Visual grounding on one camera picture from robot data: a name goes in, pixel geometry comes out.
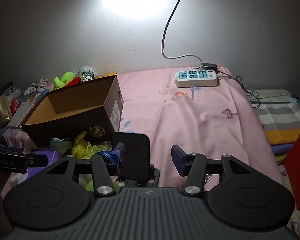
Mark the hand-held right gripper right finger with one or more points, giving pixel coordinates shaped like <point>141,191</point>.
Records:
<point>178,160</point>

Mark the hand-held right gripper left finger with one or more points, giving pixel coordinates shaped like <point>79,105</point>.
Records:
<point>120,155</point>

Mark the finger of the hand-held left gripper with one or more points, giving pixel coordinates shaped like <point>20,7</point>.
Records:
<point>37,161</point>

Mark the yellow plush toy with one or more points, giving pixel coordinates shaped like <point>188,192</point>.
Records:
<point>81,148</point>

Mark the brown cardboard shoe box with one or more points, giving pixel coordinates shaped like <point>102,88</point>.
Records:
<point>65,130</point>

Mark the black phone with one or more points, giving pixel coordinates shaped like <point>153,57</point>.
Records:
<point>135,155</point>

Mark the purple tissue pack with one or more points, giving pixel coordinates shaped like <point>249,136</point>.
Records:
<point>51,156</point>

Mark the dark green phone stand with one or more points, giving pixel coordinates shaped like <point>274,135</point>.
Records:
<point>156,177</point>

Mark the grey green sock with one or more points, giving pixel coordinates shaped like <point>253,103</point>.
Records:
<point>61,145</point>

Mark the pink printed bed sheet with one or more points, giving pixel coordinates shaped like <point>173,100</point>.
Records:
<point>202,120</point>

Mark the white flat box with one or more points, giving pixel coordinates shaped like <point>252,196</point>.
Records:
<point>21,113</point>

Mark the gold paper bag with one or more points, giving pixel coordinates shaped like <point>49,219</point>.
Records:
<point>0,110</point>

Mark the red packet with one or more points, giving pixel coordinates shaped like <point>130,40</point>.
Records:
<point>15,105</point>

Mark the blue glasses case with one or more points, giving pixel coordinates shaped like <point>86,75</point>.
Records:
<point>41,95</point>

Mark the blue white patterned packet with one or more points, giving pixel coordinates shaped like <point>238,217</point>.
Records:
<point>12,92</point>

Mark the white knotted gloves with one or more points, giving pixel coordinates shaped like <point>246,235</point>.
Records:
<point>36,86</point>

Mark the white power strip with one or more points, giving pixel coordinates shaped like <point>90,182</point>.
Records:
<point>197,81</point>

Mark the light green frog plush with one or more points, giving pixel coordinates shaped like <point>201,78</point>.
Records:
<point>62,78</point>

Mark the red plush toy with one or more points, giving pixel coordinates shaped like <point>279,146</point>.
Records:
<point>75,80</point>

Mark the panda plush toy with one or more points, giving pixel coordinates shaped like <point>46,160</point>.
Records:
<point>86,73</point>

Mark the black power adapter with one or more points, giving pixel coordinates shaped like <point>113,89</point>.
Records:
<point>210,66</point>

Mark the striped blanket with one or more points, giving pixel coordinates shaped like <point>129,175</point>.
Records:
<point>280,115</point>

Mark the yellow floral cloth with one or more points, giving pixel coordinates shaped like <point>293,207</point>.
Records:
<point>298,222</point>

